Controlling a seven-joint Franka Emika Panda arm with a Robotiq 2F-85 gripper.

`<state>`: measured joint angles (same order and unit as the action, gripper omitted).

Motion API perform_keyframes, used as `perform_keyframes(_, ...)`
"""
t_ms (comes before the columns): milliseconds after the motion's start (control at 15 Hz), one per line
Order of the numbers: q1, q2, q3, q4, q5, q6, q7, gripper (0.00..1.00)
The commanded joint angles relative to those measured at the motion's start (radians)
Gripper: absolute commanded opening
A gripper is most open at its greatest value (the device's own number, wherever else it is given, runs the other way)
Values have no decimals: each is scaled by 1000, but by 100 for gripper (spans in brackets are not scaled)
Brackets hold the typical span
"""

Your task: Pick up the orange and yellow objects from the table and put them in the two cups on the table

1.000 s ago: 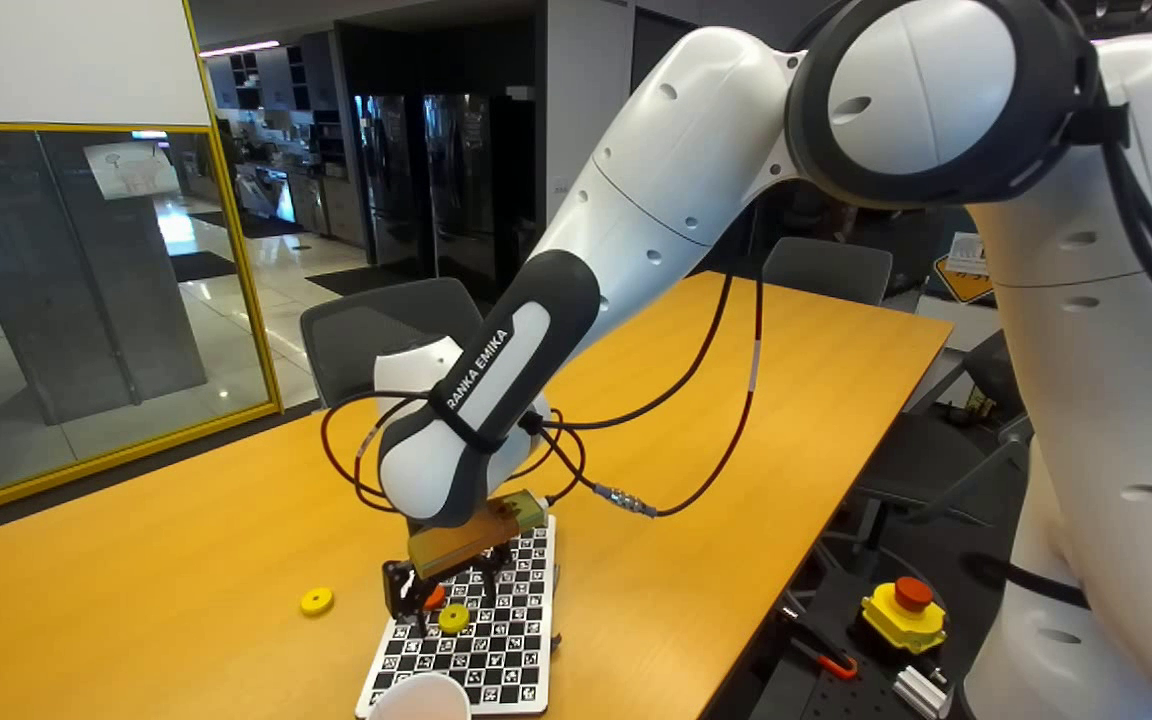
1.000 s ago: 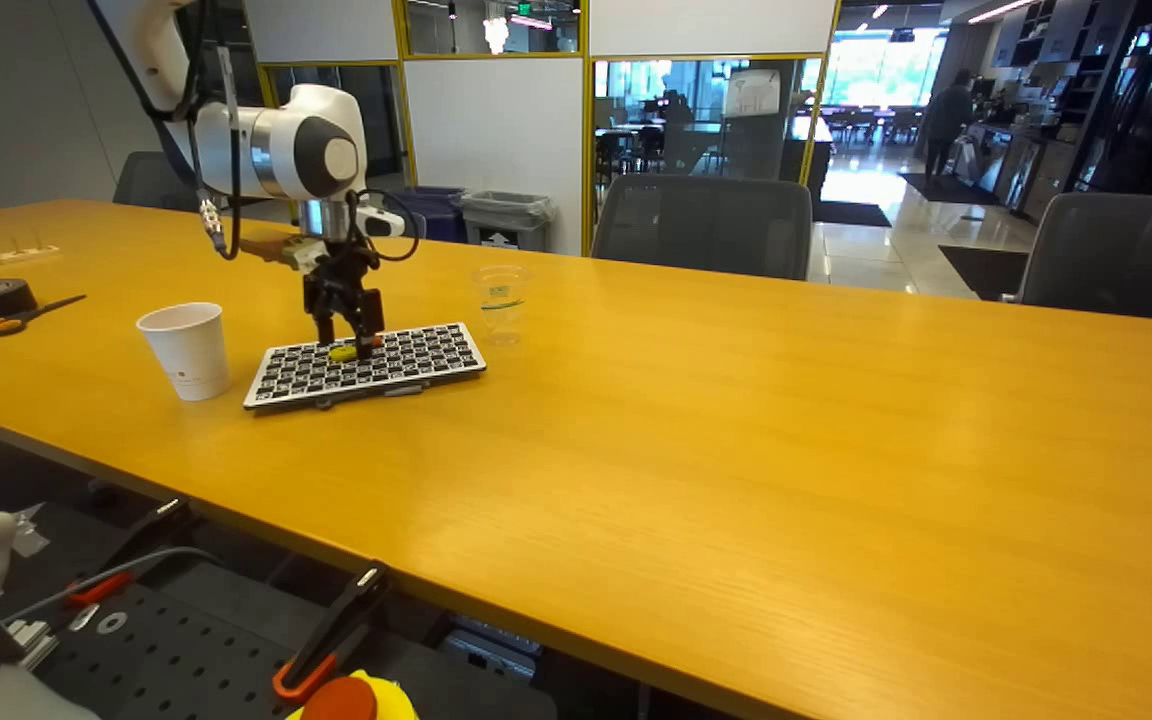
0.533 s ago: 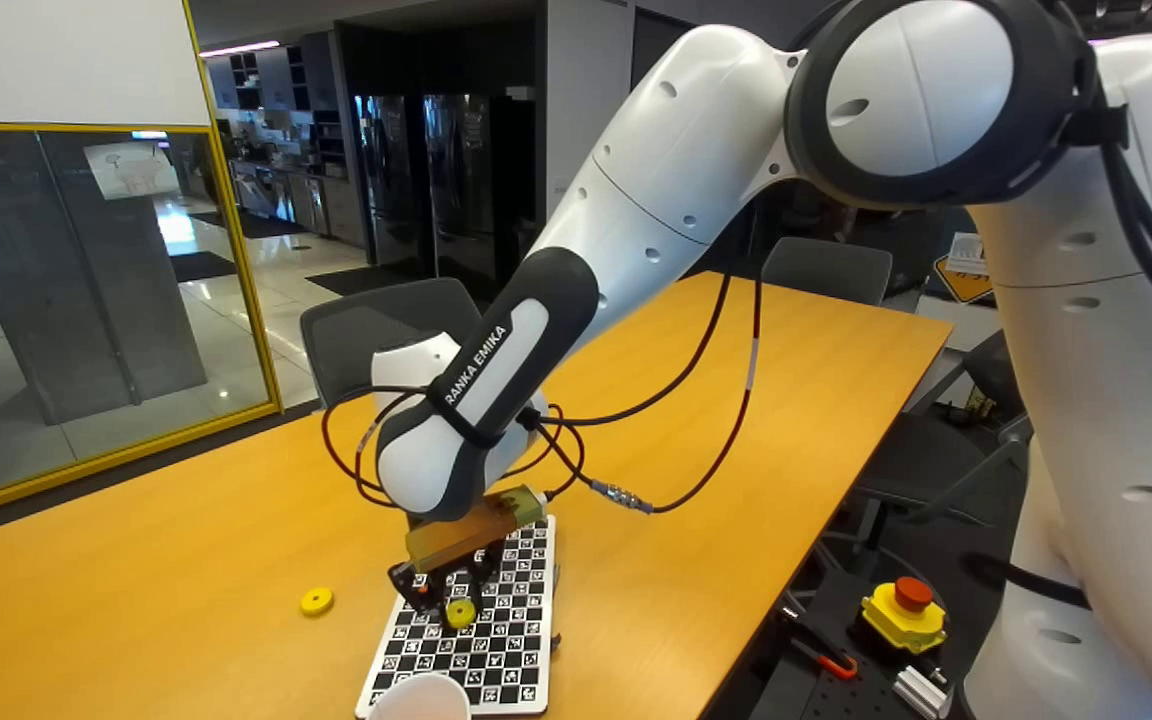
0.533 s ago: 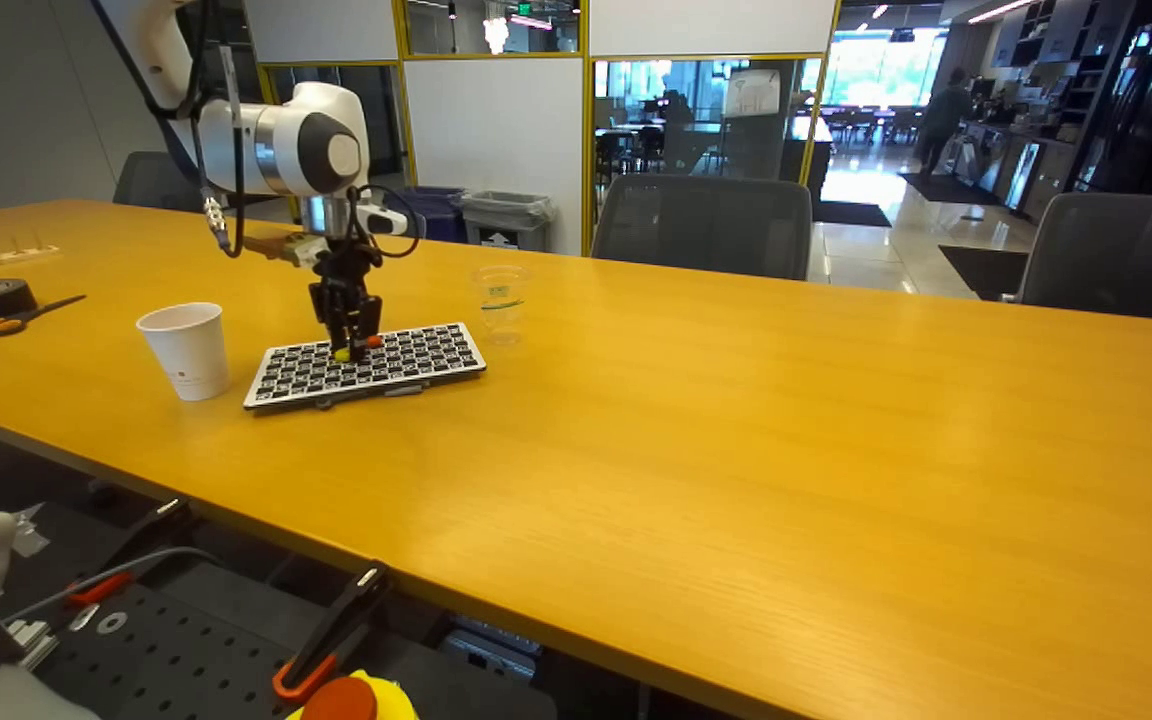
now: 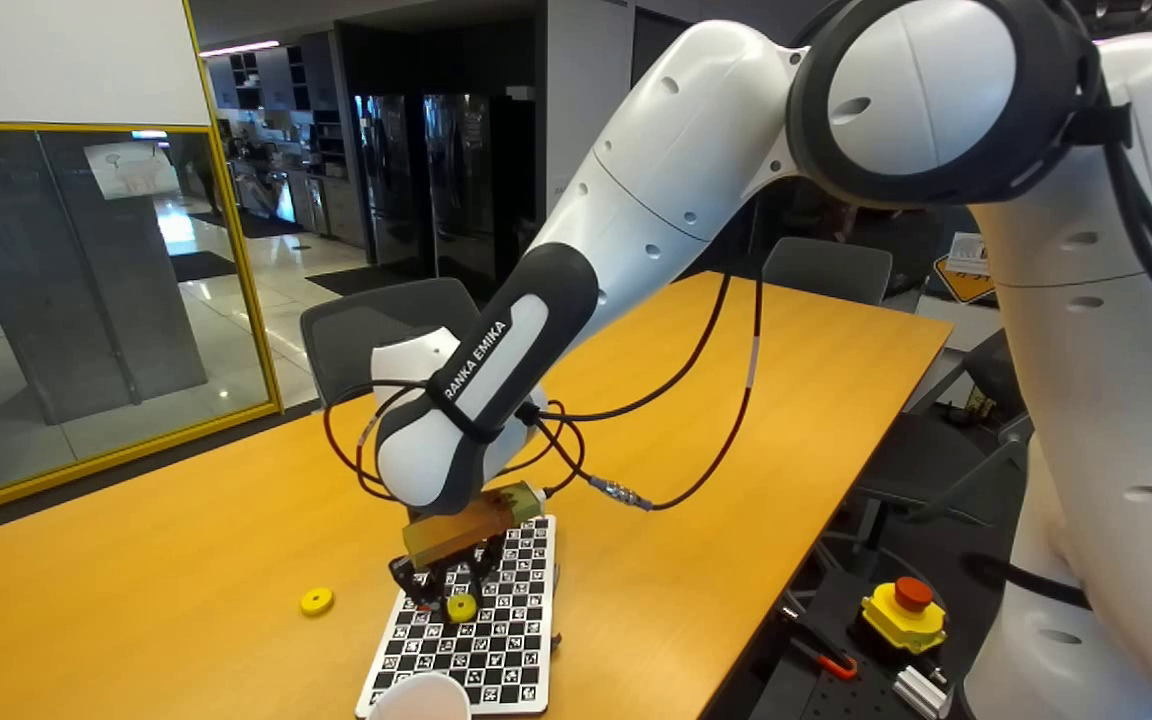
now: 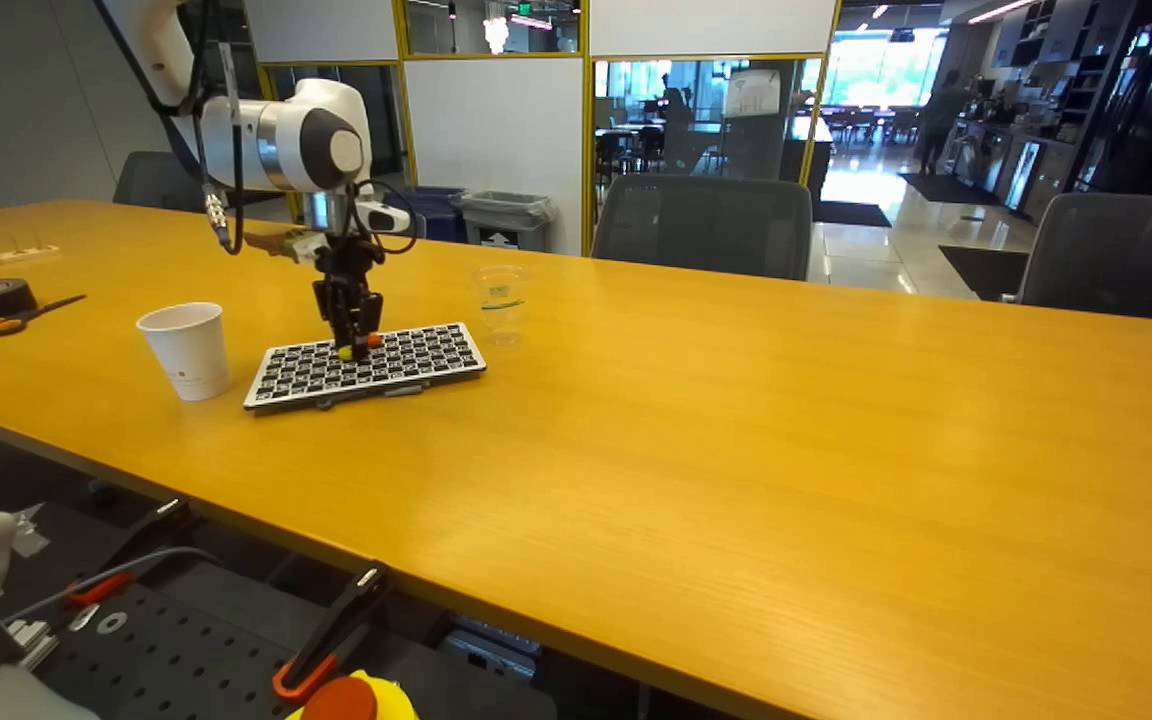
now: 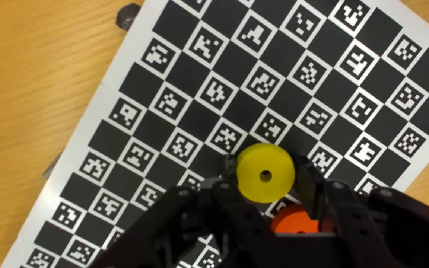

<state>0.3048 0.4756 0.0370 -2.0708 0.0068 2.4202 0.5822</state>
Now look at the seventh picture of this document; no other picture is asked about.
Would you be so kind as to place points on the black white calibration board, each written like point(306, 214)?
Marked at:
point(224, 89)

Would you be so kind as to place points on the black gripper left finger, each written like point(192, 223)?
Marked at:
point(175, 232)

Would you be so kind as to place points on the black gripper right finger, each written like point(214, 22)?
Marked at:
point(373, 227)

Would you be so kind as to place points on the yellow disc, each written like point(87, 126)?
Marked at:
point(266, 172)

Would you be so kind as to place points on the orange disc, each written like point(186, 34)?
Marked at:
point(297, 223)

